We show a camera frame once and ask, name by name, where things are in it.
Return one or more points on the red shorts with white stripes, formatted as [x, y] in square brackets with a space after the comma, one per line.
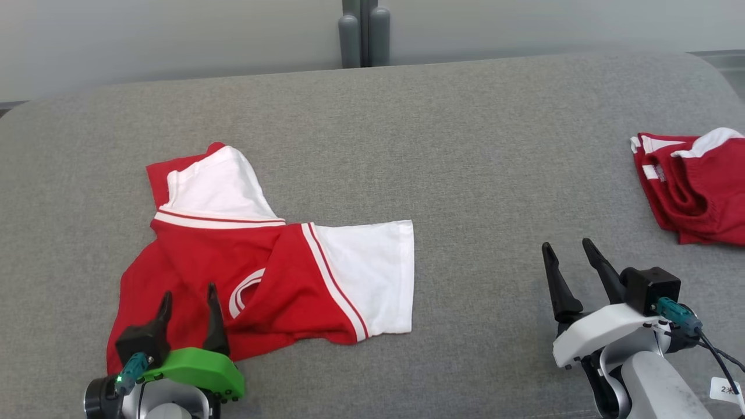
[698, 192]

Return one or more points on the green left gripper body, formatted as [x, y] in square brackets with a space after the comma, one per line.
[204, 366]

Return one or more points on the red and white jersey shirt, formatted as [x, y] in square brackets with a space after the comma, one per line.
[192, 267]

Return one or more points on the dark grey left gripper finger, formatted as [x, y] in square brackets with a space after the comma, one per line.
[215, 331]
[164, 317]

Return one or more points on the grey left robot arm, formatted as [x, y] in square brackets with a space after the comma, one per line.
[169, 404]

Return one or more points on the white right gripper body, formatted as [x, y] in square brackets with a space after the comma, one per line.
[599, 331]

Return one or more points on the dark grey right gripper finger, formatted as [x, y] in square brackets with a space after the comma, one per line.
[608, 279]
[563, 297]

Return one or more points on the grey metal frame post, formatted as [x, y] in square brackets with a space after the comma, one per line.
[364, 35]

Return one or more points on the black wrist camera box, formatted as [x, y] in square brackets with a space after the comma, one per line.
[652, 288]
[139, 343]

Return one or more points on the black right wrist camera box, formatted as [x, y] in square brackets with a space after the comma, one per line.
[652, 288]

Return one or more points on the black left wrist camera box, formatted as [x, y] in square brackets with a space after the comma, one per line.
[139, 343]

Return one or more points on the grey fabric sofa cushion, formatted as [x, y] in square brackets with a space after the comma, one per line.
[465, 145]

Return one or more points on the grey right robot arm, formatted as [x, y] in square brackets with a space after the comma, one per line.
[657, 384]

